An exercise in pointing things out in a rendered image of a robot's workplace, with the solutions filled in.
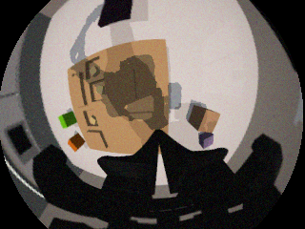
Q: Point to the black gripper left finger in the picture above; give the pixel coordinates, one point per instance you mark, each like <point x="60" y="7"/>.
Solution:
<point x="143" y="164"/>

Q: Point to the green block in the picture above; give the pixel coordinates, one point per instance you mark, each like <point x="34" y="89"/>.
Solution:
<point x="67" y="120"/>

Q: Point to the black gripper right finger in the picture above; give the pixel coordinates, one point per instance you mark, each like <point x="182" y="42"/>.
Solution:
<point x="178" y="160"/>

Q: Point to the tan puzzle board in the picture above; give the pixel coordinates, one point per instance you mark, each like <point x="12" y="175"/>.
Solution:
<point x="136" y="101"/>

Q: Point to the orange block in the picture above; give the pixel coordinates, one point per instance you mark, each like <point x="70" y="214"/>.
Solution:
<point x="75" y="142"/>

